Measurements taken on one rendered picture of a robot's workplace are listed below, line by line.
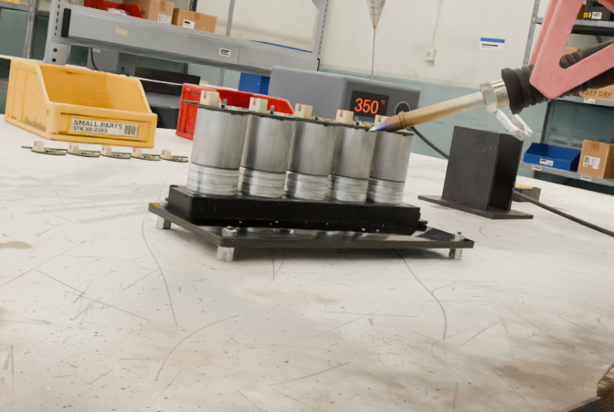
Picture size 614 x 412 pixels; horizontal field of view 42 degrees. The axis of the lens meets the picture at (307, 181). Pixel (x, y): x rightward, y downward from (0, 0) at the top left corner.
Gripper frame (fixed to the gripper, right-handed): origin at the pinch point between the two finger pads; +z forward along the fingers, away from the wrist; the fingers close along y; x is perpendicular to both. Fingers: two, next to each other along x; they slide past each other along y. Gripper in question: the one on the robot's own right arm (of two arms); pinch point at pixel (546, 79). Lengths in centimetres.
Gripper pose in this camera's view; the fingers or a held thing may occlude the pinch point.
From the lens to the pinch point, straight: 43.2
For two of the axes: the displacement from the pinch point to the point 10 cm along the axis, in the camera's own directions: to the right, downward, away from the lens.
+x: 7.7, 6.4, -0.4
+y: -1.3, 0.9, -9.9
